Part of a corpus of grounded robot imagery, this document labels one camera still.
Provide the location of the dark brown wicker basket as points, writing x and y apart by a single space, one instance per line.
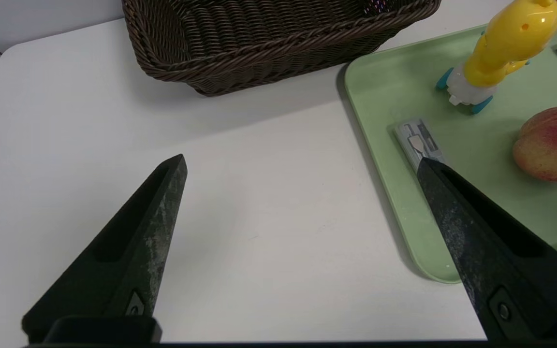
269 43

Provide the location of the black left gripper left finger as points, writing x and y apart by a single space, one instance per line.
128 261

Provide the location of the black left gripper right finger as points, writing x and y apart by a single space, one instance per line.
501 270

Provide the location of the red peach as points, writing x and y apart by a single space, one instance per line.
554 145

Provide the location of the silver metal drafting compass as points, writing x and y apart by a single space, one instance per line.
417 144

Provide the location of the yellow duck toy car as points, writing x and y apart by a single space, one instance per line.
505 43

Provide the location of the green plastic tray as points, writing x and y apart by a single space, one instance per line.
476 193

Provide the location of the clear plastic compass case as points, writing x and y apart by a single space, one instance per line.
406 140

